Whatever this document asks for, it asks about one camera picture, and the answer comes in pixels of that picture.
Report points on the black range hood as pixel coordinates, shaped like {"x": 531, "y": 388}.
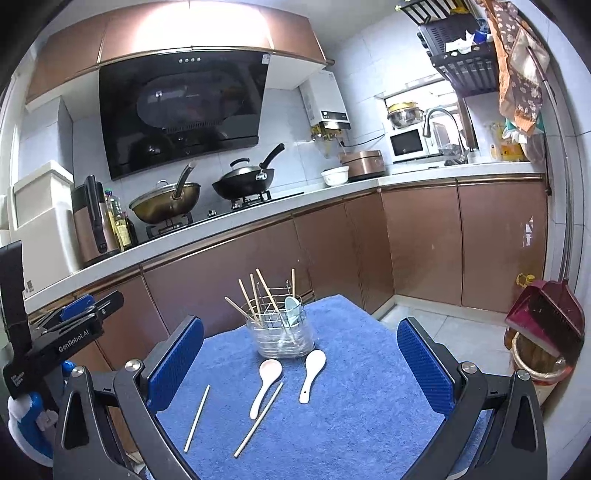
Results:
{"x": 184, "y": 92}

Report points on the person's left hand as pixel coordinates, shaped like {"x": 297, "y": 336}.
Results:
{"x": 32, "y": 429}

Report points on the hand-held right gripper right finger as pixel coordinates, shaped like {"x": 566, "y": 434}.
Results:
{"x": 422, "y": 364}

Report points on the wooden bucket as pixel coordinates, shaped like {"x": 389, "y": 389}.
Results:
{"x": 540, "y": 362}

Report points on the red dustpan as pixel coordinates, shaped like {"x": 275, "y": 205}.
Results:
{"x": 545, "y": 318}

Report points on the pale blue spoon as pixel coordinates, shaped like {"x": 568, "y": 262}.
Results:
{"x": 292, "y": 305}

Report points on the metal faucet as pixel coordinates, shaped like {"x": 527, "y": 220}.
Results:
{"x": 436, "y": 111}

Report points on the white countertop appliance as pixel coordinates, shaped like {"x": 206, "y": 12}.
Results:
{"x": 41, "y": 230}

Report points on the yellow capped floor bottle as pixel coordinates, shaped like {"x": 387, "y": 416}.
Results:
{"x": 526, "y": 280}

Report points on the stacked metal pots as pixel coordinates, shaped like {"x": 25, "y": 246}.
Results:
{"x": 405, "y": 116}

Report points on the white bowl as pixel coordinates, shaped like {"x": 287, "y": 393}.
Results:
{"x": 334, "y": 176}

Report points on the white ceramic spoon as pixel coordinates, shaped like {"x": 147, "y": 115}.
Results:
{"x": 270, "y": 369}
{"x": 315, "y": 360}

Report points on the brown patterned hanging cloth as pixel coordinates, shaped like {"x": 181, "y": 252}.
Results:
{"x": 519, "y": 78}

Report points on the white water heater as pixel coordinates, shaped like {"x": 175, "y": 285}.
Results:
{"x": 325, "y": 99}

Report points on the chopstick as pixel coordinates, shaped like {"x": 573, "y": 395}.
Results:
{"x": 241, "y": 310}
{"x": 197, "y": 417}
{"x": 248, "y": 299}
{"x": 258, "y": 420}
{"x": 255, "y": 295}
{"x": 292, "y": 281}
{"x": 270, "y": 295}

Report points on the cooking oil bottle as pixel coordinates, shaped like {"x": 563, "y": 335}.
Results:
{"x": 114, "y": 221}

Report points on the white rag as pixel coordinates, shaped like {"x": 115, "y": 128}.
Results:
{"x": 459, "y": 42}

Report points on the brown base cabinets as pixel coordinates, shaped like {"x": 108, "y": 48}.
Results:
{"x": 415, "y": 240}

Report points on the brown rice cooker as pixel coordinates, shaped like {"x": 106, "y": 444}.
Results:
{"x": 364, "y": 165}

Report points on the black dish rack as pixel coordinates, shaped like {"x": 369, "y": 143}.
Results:
{"x": 461, "y": 67}

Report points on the golden wok with glass lid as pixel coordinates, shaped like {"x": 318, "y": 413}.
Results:
{"x": 157, "y": 205}

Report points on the dark sauce bottle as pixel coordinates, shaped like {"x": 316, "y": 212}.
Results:
{"x": 130, "y": 230}

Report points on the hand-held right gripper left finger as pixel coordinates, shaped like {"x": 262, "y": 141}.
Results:
{"x": 178, "y": 364}

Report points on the brown electric kettle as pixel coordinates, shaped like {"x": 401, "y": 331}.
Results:
{"x": 90, "y": 230}

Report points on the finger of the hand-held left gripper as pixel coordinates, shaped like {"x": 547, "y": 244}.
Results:
{"x": 78, "y": 307}

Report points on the gas stove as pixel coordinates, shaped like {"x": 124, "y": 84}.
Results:
{"x": 221, "y": 213}

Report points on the white microwave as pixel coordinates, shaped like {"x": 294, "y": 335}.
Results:
{"x": 408, "y": 144}

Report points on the black wok with lid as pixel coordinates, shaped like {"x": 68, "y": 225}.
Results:
{"x": 244, "y": 180}

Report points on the blue towel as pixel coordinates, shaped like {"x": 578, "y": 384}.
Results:
{"x": 360, "y": 415}

